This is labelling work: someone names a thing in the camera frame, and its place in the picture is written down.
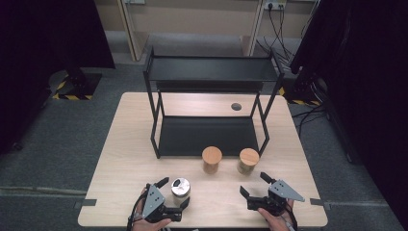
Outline black curtain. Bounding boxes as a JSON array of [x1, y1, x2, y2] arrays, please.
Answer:
[[0, 0, 116, 156], [290, 0, 408, 231]]

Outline glass jar with metal lid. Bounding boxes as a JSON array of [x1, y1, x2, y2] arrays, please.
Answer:
[[170, 177, 191, 207]]

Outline bundle of black floor cables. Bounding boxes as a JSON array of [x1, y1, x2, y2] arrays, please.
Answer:
[[255, 5, 329, 131]]

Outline black stand base striped tape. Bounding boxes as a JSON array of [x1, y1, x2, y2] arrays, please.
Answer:
[[47, 68, 103, 101], [278, 75, 325, 107]]

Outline left hand-held gripper black cable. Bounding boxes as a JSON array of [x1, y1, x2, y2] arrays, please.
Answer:
[[126, 192, 146, 231]]

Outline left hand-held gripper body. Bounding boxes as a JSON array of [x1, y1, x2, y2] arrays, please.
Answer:
[[140, 184, 184, 224]]

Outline white wall power outlet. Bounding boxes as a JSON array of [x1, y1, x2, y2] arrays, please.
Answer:
[[264, 1, 287, 11]]

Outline black metal two-tier shelf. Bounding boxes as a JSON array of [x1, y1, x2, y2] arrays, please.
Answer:
[[142, 45, 286, 160]]

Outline beige furniture leg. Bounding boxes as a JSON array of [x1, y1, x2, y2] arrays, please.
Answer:
[[240, 0, 268, 58], [116, 0, 150, 63]]

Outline person's left hand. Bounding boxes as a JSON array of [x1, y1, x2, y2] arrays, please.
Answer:
[[132, 188, 173, 231]]

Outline wooden lid jar green contents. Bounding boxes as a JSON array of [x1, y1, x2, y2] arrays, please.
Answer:
[[236, 147, 261, 176]]

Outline wooden lid jar brown contents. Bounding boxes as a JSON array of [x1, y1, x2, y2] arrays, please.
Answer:
[[201, 145, 223, 175]]

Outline person's right hand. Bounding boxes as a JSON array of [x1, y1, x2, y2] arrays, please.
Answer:
[[257, 199, 296, 231]]

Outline right hand-held gripper black cable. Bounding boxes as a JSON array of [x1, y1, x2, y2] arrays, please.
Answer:
[[284, 201, 298, 231]]

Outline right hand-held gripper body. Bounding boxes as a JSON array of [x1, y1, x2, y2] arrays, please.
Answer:
[[246, 178, 306, 217]]

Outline hand-held gripper black cable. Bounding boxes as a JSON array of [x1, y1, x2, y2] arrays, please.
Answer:
[[126, 192, 146, 231], [284, 201, 298, 231]]

